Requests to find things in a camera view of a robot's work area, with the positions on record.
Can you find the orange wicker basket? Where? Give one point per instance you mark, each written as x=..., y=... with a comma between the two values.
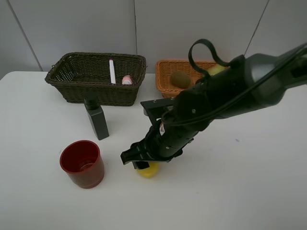
x=163, y=71

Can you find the green red pear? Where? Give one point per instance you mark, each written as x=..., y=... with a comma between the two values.
x=216, y=69

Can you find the dark green square bottle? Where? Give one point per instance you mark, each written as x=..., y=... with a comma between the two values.
x=96, y=115

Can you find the brown kiwi fruit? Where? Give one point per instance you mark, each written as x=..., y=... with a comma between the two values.
x=180, y=79

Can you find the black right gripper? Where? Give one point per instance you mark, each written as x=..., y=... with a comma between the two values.
x=171, y=130

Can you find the red plastic cup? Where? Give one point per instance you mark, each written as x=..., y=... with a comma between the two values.
x=83, y=163

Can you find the white pink marker pen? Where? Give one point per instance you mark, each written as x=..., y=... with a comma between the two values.
x=112, y=71

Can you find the dark brown wicker basket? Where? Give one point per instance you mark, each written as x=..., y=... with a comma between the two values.
x=78, y=72

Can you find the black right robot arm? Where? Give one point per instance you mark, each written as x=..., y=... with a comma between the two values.
x=246, y=84

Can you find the pink soap bottle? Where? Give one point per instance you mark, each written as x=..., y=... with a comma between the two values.
x=127, y=80

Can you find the yellow soap box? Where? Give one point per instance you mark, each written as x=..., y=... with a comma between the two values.
x=149, y=172

